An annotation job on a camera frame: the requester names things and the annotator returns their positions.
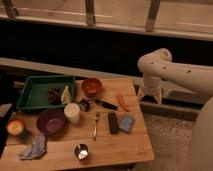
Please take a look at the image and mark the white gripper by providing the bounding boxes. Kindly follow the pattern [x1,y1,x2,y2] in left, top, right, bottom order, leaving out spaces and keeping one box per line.
[137,76,162,104]

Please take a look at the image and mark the black handled brush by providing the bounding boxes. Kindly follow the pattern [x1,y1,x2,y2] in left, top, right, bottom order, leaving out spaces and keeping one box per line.
[78,99,118,112]

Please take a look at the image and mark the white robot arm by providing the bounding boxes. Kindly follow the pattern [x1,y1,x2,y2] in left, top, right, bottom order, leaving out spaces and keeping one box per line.
[137,48,213,171]

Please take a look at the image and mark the orange carrot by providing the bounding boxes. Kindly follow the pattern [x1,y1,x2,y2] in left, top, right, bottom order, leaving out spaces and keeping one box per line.
[116,94,130,112]

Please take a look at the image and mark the blue sponge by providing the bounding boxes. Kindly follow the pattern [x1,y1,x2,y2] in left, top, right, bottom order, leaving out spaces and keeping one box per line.
[119,114,134,133]

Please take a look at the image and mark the black rectangular remote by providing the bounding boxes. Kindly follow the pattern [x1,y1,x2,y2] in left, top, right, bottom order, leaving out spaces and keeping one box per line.
[108,112,119,134]

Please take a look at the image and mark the silver fork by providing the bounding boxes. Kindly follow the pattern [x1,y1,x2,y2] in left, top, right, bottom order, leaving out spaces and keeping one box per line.
[93,112,100,141]

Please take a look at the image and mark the orange red bowl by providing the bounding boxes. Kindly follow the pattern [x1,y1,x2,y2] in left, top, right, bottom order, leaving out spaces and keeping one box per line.
[81,78,102,97]

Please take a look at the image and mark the white cylindrical container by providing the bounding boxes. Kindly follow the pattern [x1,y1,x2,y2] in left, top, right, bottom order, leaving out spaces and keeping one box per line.
[64,103,80,124]

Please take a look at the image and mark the pale wedge slice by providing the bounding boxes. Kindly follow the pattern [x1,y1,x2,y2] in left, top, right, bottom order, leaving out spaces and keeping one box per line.
[61,86,71,104]

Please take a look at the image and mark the small metal cup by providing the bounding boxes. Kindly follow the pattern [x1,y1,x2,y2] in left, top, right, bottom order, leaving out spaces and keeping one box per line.
[74,144,89,160]

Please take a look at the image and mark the dark pine cone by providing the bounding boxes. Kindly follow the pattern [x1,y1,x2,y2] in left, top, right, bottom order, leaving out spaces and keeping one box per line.
[47,88,61,105]

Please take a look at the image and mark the purple bowl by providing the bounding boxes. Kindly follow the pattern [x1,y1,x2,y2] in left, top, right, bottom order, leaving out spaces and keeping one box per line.
[36,108,66,135]

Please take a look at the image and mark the green plastic tray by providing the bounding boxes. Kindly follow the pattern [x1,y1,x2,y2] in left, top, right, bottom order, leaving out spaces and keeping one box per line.
[16,75,77,113]

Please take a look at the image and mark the grey crumpled cloth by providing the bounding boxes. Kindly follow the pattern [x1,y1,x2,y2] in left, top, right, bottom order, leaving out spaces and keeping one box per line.
[19,134,46,160]

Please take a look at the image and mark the red yellow apple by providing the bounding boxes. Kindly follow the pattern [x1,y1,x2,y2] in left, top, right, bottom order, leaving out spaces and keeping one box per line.
[7,120,24,136]

